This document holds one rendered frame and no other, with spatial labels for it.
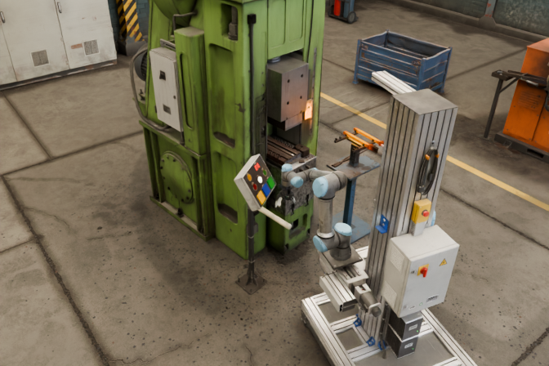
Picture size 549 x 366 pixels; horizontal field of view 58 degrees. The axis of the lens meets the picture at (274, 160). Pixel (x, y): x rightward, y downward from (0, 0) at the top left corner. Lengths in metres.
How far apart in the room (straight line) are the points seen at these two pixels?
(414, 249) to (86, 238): 3.20
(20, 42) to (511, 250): 7.05
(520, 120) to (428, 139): 4.12
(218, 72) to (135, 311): 2.01
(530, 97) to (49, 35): 6.78
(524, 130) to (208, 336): 4.58
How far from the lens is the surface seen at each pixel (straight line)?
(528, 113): 6.72
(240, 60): 3.56
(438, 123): 2.72
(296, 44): 3.92
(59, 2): 8.43
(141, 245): 4.85
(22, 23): 8.35
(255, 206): 3.57
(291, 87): 3.78
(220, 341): 3.99
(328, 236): 3.21
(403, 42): 8.28
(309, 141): 4.46
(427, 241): 3.04
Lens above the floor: 3.15
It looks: 32 degrees down
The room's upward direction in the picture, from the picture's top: 1 degrees clockwise
